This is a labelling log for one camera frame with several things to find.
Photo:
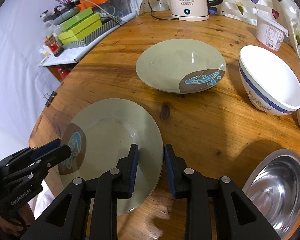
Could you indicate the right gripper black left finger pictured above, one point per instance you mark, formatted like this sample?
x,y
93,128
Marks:
x,y
86,209

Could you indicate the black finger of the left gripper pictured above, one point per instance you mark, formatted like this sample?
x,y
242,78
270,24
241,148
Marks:
x,y
40,151
56,156

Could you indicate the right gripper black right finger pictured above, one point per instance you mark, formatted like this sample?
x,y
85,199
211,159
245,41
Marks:
x,y
235,214

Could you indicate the green plate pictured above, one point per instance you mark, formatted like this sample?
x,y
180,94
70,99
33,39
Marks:
x,y
181,66
103,133

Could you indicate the stainless steel bowl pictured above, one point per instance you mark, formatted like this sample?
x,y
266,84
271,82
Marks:
x,y
274,188

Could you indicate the person's left hand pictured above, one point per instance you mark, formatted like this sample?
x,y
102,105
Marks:
x,y
16,226

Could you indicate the black binder clip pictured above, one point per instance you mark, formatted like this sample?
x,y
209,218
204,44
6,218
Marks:
x,y
49,98

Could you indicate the white side shelf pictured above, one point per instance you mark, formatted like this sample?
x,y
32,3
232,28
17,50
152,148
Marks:
x,y
75,51

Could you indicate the red figurine bottle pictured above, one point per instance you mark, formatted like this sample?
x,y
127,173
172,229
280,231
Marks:
x,y
54,45

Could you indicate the grey round gadget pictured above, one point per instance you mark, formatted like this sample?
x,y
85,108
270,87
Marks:
x,y
60,16

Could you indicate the lime green box stack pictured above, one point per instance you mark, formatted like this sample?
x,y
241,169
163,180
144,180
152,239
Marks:
x,y
79,26

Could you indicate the striped black white tray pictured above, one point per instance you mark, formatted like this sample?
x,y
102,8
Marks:
x,y
110,24

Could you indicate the orange lidded clear container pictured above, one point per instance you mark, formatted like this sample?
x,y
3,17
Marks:
x,y
116,8

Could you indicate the white lidded plastic tub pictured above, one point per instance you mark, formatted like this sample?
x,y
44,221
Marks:
x,y
270,33

